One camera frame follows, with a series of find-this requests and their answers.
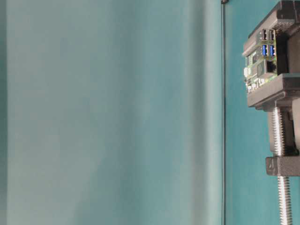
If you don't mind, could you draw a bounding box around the green single-board computer PCB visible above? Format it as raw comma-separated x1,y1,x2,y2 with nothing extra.
243,29,278,94

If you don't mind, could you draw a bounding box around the black bench vise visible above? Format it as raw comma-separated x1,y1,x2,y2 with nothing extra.
243,0,300,177

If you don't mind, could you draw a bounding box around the steel threaded vise screw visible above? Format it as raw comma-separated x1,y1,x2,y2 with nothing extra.
271,106,293,225

